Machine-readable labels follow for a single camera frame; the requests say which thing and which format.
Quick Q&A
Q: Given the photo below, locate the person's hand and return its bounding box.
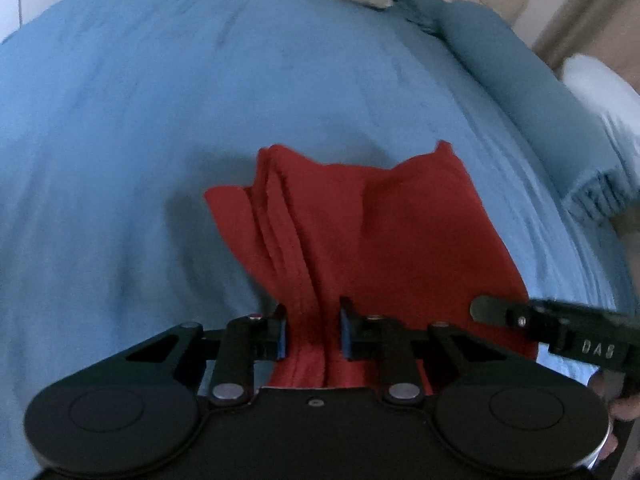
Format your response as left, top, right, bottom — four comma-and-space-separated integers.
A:
587, 368, 640, 463

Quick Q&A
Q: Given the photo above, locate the rolled teal blanket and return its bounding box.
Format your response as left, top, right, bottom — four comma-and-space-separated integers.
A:
392, 0, 639, 223

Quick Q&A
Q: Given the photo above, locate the red garment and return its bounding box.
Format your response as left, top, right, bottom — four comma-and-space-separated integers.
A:
205, 142, 538, 388

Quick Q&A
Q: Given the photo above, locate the white duvet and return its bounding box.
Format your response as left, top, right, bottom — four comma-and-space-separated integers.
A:
561, 54, 639, 172

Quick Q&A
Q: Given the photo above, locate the blue bed sheet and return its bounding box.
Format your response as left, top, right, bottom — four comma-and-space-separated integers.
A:
1, 0, 637, 479

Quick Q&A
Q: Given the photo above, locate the beige curtain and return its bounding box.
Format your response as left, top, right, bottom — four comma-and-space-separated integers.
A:
533, 0, 639, 88

